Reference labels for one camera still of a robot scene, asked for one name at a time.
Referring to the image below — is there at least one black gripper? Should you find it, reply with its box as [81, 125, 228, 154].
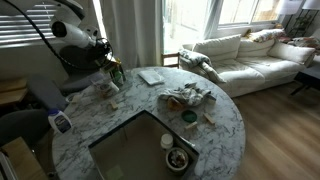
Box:
[88, 39, 113, 66]

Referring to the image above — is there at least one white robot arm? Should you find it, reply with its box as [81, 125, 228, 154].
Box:
[0, 0, 114, 70]

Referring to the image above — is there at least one clear plastic container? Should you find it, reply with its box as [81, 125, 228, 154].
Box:
[92, 71, 132, 98]

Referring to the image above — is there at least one green glass bottle red cap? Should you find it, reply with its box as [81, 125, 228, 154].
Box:
[113, 70, 124, 86]

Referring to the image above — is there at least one white mug with dark liquid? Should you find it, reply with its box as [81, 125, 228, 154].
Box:
[98, 83, 115, 97]

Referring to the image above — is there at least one small wooden block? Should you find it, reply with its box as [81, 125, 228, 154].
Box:
[110, 100, 118, 110]

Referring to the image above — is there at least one grey office chair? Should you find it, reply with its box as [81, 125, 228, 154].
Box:
[0, 71, 104, 148]

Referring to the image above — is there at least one wooden chair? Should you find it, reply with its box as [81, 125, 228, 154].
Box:
[161, 53, 179, 68]

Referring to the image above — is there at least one grey throw blanket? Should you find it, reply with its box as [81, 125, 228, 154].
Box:
[179, 49, 225, 83]

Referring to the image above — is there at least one striped grey cloth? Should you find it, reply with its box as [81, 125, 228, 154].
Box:
[159, 83, 216, 106]

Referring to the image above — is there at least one green round lid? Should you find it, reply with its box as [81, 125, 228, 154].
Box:
[181, 110, 197, 123]

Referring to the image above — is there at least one bowl in box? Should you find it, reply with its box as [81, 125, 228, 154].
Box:
[165, 147, 189, 172]

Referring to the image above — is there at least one white sofa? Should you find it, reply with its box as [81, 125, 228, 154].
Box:
[180, 34, 315, 97]

